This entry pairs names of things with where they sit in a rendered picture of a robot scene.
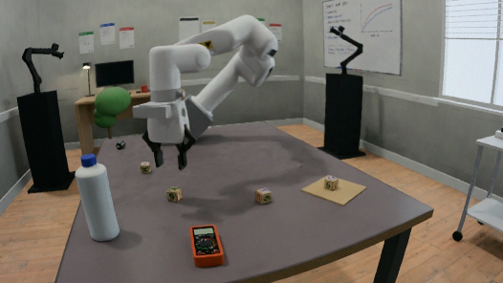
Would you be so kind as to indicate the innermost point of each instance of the white plastic bottle with blue cap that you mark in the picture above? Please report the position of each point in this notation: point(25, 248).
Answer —
point(96, 199)

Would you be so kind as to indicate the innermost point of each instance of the orange pocket multimeter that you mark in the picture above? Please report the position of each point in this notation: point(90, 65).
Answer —
point(206, 246)

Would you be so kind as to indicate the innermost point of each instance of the tan flat mat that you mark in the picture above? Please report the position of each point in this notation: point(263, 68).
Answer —
point(345, 192)

